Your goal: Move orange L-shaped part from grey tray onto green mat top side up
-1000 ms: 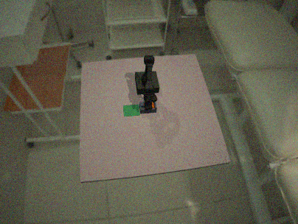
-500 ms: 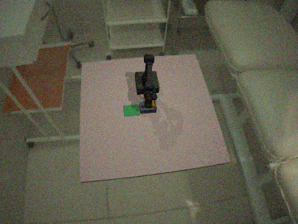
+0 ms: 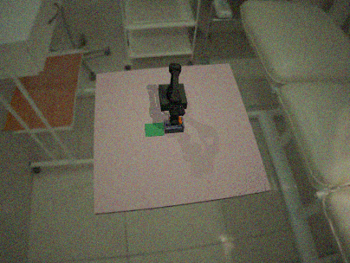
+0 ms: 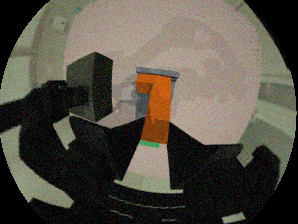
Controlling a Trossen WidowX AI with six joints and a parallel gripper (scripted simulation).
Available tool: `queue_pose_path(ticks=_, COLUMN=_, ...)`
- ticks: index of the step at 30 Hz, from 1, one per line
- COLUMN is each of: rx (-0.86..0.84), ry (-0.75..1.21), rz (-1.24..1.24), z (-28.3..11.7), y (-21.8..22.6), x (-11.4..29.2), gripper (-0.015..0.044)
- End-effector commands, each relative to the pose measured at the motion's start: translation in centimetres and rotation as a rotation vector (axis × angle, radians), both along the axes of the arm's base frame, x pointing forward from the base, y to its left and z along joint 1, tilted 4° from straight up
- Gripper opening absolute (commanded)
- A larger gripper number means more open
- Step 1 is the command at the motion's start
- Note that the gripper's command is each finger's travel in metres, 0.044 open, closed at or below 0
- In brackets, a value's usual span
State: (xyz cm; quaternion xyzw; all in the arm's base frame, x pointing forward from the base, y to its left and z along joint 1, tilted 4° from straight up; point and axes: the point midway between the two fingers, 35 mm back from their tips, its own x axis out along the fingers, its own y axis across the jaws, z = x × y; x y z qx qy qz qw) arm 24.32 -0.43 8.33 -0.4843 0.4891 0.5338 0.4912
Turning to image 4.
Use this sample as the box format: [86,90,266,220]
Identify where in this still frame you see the orange l-shaped part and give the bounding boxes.
[136,73,172,145]

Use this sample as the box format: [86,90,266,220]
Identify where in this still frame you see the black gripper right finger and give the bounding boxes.
[166,123,243,190]

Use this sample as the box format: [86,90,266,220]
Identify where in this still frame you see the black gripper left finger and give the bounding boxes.
[69,116,145,181]

